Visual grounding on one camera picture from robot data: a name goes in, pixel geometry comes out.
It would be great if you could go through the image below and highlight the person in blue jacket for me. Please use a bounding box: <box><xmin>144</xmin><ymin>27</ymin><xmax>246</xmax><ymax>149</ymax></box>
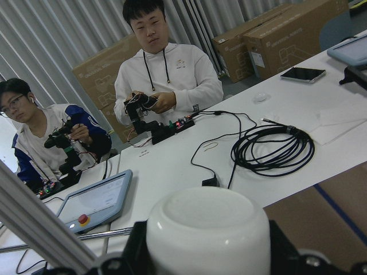
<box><xmin>1</xmin><ymin>78</ymin><xmax>112</xmax><ymax>193</ymax></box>

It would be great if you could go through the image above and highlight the black plastic bar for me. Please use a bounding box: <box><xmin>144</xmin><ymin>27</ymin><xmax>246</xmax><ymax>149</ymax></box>
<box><xmin>339</xmin><ymin>65</ymin><xmax>367</xmax><ymax>90</ymax></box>

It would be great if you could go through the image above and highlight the black power adapter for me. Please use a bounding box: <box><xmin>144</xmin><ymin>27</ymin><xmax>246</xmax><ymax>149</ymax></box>
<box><xmin>202</xmin><ymin>176</ymin><xmax>220</xmax><ymax>187</ymax></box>

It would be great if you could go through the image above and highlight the aluminium frame post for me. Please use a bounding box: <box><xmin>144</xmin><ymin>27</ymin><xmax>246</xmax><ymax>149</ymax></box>
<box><xmin>1</xmin><ymin>163</ymin><xmax>96</xmax><ymax>274</ymax></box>

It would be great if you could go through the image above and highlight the person in white hoodie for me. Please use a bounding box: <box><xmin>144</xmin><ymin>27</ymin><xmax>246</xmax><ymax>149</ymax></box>
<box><xmin>114</xmin><ymin>1</ymin><xmax>224</xmax><ymax>125</ymax></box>

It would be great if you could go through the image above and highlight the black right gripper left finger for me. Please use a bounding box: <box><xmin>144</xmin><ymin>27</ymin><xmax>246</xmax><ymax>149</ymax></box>
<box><xmin>100</xmin><ymin>221</ymin><xmax>154</xmax><ymax>275</ymax></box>

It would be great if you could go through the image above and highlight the black smartphone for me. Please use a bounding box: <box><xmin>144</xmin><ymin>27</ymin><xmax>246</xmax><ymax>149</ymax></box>
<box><xmin>280</xmin><ymin>67</ymin><xmax>326</xmax><ymax>84</ymax></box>

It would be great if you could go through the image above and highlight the cardboard box front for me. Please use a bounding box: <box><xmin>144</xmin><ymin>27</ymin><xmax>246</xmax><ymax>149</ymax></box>
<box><xmin>244</xmin><ymin>1</ymin><xmax>352</xmax><ymax>80</ymax></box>

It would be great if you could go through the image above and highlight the cardboard box behind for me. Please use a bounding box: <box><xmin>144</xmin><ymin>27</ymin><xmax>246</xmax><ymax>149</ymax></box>
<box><xmin>213</xmin><ymin>3</ymin><xmax>293</xmax><ymax>83</ymax></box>

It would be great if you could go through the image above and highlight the large cardboard box left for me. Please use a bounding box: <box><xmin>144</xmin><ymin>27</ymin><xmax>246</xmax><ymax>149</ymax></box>
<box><xmin>72</xmin><ymin>34</ymin><xmax>140</xmax><ymax>143</ymax></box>

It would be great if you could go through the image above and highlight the cream white plastic cup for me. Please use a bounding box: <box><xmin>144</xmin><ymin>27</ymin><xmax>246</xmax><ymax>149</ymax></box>
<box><xmin>146</xmin><ymin>187</ymin><xmax>271</xmax><ymax>274</ymax></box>

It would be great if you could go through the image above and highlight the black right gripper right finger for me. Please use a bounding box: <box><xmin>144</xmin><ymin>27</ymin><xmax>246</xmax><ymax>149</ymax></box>
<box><xmin>268</xmin><ymin>219</ymin><xmax>342</xmax><ymax>275</ymax></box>

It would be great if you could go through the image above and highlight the blue teach pendant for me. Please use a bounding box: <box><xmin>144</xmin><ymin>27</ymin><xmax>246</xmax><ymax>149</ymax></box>
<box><xmin>327</xmin><ymin>35</ymin><xmax>367</xmax><ymax>66</ymax></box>

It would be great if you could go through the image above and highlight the coiled black cable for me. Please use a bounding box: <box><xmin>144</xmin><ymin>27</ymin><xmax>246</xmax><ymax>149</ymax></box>
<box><xmin>231</xmin><ymin>119</ymin><xmax>315</xmax><ymax>172</ymax></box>

